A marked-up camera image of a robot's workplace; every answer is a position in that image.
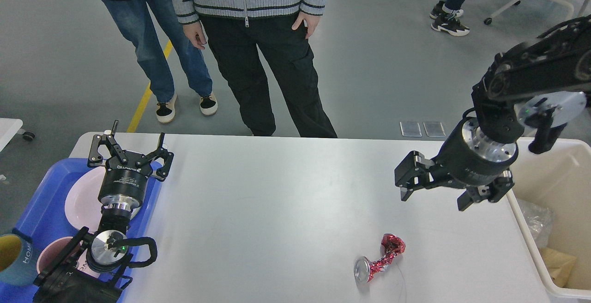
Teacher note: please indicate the person in grey sweater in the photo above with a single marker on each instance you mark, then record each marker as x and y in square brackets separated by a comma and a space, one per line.
[242, 32]

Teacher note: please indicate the right floor plate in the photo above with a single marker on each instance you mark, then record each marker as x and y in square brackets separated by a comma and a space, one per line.
[434, 129]

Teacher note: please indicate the blue plastic tray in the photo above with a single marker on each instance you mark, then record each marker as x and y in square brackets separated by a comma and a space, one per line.
[44, 219]

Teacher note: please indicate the person in dark jeans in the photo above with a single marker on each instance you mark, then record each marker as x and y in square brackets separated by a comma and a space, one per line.
[446, 15]

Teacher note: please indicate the person in blue jeans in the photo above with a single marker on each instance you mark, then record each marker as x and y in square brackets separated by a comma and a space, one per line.
[134, 19]

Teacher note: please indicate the crushed red can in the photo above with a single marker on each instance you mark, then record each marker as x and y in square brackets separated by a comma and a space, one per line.
[365, 269]

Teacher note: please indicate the dark teal mug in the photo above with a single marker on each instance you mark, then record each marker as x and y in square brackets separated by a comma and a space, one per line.
[19, 256]

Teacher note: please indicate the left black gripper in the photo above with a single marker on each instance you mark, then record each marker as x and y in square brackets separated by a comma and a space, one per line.
[124, 183]

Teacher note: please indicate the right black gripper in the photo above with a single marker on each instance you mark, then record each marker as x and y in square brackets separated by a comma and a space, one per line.
[467, 157]

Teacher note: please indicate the white side table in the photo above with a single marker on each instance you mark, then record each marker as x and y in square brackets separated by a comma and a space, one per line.
[8, 128]

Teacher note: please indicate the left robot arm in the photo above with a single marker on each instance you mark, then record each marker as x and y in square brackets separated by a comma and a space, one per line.
[91, 267]

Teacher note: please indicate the large foil sheet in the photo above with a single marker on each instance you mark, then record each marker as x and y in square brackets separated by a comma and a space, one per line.
[539, 220]

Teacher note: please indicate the pink mug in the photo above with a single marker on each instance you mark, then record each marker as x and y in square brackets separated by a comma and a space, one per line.
[52, 251]

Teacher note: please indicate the beige plastic bin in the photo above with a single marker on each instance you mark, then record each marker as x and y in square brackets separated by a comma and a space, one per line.
[560, 180]

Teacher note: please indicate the floor plate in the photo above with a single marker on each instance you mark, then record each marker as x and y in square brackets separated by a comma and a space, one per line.
[410, 129]
[434, 129]

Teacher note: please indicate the left floor plate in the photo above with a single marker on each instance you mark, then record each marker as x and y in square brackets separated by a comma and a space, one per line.
[410, 129]

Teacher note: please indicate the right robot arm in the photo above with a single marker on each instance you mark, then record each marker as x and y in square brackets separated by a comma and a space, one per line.
[541, 84]

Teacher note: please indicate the pink plate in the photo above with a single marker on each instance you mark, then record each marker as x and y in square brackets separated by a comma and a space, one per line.
[82, 207]

